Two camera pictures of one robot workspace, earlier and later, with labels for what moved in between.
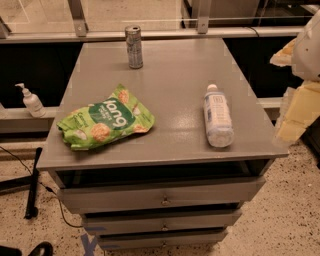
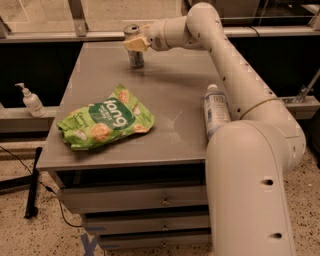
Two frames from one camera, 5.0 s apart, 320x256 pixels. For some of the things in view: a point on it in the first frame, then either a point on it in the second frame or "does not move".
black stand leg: x=15 y=183 does not move
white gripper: x=308 y=55 -> x=156 y=36
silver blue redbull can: x=134 y=42 does not move
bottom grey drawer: x=160 y=240 does not move
